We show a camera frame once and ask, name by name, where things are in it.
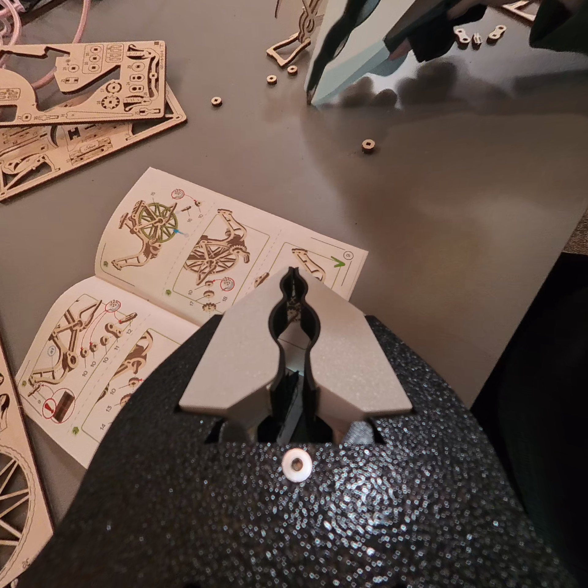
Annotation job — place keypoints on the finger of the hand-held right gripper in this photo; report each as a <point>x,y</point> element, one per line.
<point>324,41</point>
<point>358,73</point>

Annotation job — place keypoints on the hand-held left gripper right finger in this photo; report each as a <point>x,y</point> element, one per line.
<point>358,367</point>

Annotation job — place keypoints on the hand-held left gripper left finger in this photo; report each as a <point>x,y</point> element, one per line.
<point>220,367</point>

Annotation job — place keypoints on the person's right forearm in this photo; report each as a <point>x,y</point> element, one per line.
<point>560,23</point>

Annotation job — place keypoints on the wooden gear parts sheet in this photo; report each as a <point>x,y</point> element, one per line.
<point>521,9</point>

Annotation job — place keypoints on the wooden wheel parts sheet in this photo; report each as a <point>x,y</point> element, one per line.
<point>20,436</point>

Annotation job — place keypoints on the small wooden connector piece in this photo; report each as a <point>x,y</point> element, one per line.
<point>477,38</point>

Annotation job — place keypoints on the illustrated instruction booklet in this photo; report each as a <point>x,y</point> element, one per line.
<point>138,257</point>

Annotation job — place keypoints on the stack of wooden part sheets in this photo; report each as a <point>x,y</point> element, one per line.
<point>147,105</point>

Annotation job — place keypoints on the person's dark clothed body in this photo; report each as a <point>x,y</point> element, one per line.
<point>542,413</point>

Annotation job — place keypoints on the wooden bicycle frame model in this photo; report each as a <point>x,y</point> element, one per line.
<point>305,20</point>

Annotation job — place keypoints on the wooden frame parts sheet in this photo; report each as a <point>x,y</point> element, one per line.
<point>69,151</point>

